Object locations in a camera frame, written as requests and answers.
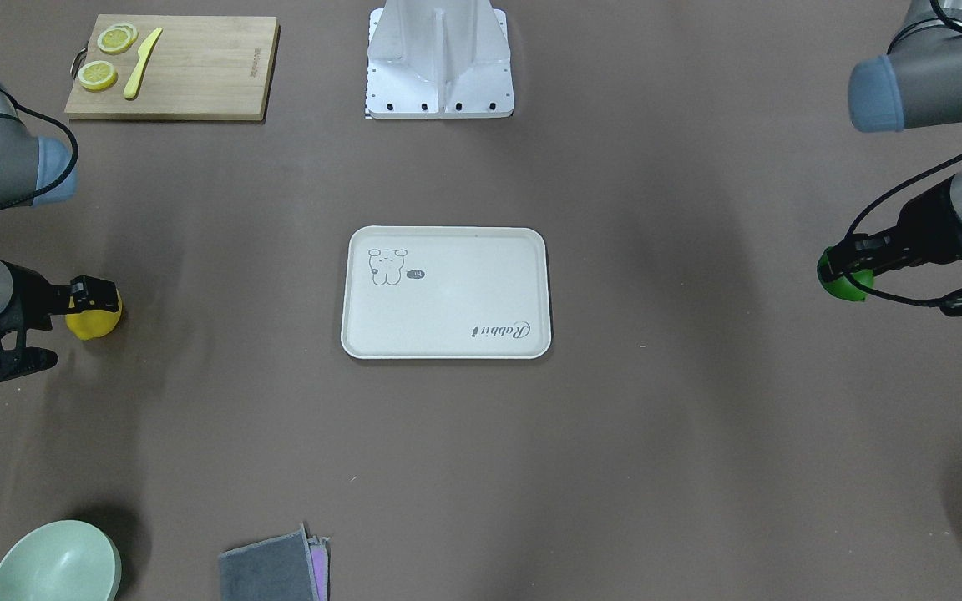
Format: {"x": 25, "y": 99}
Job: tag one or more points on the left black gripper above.
{"x": 924, "y": 224}

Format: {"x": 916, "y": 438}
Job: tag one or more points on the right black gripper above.
{"x": 32, "y": 297}

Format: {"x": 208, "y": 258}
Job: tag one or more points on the yellow lemon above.
{"x": 90, "y": 325}

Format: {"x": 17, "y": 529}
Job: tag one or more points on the green lime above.
{"x": 844, "y": 286}

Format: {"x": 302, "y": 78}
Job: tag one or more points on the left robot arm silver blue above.
{"x": 916, "y": 83}

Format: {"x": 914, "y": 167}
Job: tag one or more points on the cream rectangular tray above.
{"x": 446, "y": 293}

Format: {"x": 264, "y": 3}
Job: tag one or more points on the yellow plastic knife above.
{"x": 136, "y": 78}

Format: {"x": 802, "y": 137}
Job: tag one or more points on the wooden cutting board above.
{"x": 202, "y": 68}

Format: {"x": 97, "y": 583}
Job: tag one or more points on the lemon slice pair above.
{"x": 117, "y": 38}

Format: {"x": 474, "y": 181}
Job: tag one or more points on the mint green bowl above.
{"x": 62, "y": 560}

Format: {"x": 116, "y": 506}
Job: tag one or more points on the grey folded cloth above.
{"x": 294, "y": 566}

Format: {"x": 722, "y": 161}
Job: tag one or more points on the lemon slice near handle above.
{"x": 96, "y": 76}

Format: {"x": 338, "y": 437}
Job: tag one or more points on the white pedestal column base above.
{"x": 438, "y": 60}

